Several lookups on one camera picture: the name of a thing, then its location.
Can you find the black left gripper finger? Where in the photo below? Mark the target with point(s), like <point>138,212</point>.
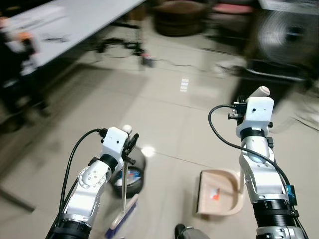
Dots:
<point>128,159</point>

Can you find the broom with blue bristles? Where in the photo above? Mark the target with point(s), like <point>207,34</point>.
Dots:
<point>123,191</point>

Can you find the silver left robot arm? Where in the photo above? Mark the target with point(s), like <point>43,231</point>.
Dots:
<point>87,186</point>

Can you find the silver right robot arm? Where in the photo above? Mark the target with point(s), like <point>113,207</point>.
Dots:
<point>259,172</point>

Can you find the power strip on floor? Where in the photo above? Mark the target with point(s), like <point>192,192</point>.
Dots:
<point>148,61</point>

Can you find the round metal floor fan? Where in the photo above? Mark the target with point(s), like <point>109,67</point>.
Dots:
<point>281,37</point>

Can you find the dark round trash bin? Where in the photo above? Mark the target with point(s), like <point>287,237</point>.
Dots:
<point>137,167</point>

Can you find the orange scrap of litter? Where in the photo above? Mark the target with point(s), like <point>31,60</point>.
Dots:
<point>215,194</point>

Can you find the dark robot foot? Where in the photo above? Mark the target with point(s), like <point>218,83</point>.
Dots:
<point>192,232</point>

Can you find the white long table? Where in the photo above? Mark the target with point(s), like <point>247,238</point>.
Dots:
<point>94,22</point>

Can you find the dark round stool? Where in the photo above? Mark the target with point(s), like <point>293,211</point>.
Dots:
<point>179,17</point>

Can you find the black and orange device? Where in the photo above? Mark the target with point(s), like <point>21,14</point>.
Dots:
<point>22,47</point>

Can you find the black box under fan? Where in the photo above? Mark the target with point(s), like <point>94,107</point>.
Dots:
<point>269,79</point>

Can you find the pink chair seat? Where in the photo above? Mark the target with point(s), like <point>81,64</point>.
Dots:
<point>233,8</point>

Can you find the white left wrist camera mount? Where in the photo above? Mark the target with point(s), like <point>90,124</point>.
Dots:
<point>114,142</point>

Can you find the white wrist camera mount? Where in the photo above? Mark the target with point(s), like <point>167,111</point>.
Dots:
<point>256,114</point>
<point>114,142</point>

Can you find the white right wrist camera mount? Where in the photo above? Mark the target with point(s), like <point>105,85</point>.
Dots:
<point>256,114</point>

